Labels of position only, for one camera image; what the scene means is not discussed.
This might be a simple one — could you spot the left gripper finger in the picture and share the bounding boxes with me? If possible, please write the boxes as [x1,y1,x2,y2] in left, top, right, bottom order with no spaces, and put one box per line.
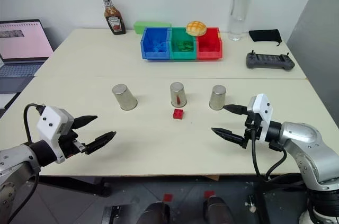
[72,114,99,130]
[85,131,118,155]

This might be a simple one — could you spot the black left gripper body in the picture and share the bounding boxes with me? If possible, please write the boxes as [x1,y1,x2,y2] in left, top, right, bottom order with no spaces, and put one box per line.
[58,128,87,159]

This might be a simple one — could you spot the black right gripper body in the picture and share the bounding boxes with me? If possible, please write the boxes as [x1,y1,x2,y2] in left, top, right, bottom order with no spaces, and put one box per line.
[239,112,263,149]

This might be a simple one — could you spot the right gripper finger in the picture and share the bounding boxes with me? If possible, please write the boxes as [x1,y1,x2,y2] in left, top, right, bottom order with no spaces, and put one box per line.
[211,127,244,146]
[222,104,249,116]

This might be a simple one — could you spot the metal cup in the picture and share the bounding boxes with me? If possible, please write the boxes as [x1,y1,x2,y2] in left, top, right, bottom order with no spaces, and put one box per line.
[169,82,188,107]
[208,84,227,111]
[111,83,138,111]

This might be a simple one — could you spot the red toy brick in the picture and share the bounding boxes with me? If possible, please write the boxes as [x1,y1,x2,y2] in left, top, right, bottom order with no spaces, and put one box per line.
[172,108,185,121]

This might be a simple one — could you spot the grey handheld controller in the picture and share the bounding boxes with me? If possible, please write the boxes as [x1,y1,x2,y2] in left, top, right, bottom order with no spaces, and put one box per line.
[246,50,296,71]

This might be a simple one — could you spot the red plastic bin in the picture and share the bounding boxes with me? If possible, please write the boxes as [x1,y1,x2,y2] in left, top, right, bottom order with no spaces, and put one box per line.
[195,26,224,61]

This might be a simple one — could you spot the dark rounded shape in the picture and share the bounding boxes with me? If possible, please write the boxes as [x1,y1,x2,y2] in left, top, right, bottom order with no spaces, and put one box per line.
[142,201,171,224]
[202,195,234,224]

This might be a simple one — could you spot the green plastic bin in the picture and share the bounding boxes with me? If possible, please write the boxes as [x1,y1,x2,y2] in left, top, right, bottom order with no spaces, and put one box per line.
[169,26,198,61]

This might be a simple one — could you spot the black fabric pouch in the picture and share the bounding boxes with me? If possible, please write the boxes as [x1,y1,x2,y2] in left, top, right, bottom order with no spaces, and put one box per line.
[248,29,282,47]

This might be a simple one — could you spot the green toy pieces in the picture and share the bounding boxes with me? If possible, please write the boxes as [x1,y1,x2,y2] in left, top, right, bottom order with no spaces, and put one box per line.
[174,39,195,52]

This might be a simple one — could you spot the yellow bread bun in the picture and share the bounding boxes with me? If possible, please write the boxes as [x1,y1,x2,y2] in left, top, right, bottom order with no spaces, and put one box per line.
[185,20,208,37]

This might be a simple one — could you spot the blue plastic bin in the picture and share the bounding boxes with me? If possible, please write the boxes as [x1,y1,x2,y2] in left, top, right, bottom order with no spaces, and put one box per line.
[140,26,173,61]

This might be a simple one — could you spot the clear bottle with green lid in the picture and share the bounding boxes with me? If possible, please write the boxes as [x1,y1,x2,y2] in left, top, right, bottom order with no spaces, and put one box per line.
[228,0,256,42]

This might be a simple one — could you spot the open laptop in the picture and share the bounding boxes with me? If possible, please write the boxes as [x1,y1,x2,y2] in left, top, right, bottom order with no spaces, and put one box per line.
[0,19,55,94]

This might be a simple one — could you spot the blue toy pieces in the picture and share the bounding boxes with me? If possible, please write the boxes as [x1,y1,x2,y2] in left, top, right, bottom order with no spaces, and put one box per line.
[150,38,168,53]

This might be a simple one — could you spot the ketchup bottle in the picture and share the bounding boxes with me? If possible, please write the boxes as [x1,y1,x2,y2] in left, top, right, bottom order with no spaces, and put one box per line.
[100,0,127,35]

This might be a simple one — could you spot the green rectangular box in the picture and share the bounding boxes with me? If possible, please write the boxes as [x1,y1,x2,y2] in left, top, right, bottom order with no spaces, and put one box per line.
[132,20,172,35]

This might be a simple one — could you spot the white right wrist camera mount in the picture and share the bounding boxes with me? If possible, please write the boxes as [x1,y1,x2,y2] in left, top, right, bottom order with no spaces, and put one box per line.
[246,93,274,144]

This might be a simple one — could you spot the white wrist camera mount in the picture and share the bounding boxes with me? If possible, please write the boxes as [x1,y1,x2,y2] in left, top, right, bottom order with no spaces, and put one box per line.
[246,93,274,144]
[36,105,75,165]

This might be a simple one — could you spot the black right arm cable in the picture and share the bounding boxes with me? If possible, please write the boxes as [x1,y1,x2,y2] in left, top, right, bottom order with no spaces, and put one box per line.
[250,126,288,182]

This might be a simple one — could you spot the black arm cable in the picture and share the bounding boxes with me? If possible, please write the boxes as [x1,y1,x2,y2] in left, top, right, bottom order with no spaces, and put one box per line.
[23,103,45,144]
[250,126,288,182]

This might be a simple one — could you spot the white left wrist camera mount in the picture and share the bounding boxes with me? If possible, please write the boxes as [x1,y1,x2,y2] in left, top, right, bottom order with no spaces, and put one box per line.
[36,105,75,165]

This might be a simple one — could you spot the black table frame bar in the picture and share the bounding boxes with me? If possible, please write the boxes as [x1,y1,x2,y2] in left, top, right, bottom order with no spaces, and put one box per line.
[39,175,112,198]

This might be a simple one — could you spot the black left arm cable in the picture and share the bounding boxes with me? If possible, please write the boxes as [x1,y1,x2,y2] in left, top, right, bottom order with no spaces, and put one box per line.
[23,103,45,144]

